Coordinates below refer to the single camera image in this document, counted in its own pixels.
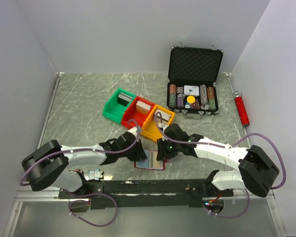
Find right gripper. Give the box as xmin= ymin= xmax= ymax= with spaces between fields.
xmin=156 ymin=137 xmax=181 ymax=161

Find red leather card holder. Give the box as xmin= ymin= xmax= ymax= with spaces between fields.
xmin=134 ymin=150 xmax=166 ymax=170

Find gold striped credit card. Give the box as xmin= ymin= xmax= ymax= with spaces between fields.
xmin=148 ymin=151 xmax=163 ymax=170

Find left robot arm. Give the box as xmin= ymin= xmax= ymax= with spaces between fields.
xmin=20 ymin=127 xmax=147 ymax=198

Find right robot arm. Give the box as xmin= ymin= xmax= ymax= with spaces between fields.
xmin=157 ymin=123 xmax=280 ymax=198

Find cards in yellow bin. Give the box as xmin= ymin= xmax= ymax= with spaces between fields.
xmin=154 ymin=110 xmax=171 ymax=123

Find cards in red bin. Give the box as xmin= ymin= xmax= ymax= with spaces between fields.
xmin=135 ymin=100 xmax=151 ymax=115

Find cards in green bin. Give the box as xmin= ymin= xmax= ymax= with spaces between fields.
xmin=117 ymin=92 xmax=133 ymax=107

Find white playing card deck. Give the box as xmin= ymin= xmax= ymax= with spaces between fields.
xmin=184 ymin=85 xmax=200 ymax=96

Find yellow plastic bin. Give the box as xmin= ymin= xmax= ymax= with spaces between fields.
xmin=141 ymin=104 xmax=175 ymax=142

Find red plastic bin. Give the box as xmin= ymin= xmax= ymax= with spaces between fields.
xmin=121 ymin=96 xmax=155 ymax=128

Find cartoon sticker tag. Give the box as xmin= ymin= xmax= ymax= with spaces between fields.
xmin=88 ymin=169 xmax=104 ymax=181

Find green plastic bin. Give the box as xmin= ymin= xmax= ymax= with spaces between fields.
xmin=102 ymin=88 xmax=136 ymax=124

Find yellow dealer chip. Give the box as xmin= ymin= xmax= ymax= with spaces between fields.
xmin=186 ymin=95 xmax=196 ymax=104

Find black poker chip case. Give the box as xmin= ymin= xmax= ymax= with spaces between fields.
xmin=167 ymin=46 xmax=223 ymax=119

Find red glitter tube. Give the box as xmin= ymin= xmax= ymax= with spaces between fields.
xmin=233 ymin=91 xmax=250 ymax=127

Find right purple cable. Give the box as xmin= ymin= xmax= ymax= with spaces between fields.
xmin=154 ymin=111 xmax=287 ymax=219

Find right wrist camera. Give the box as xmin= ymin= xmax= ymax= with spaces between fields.
xmin=158 ymin=124 xmax=171 ymax=134

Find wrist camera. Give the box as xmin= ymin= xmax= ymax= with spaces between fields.
xmin=128 ymin=127 xmax=141 ymax=137
xmin=158 ymin=124 xmax=171 ymax=134

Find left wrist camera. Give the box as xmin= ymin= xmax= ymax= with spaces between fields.
xmin=128 ymin=127 xmax=141 ymax=137

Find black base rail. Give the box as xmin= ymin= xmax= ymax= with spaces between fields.
xmin=59 ymin=179 xmax=213 ymax=210

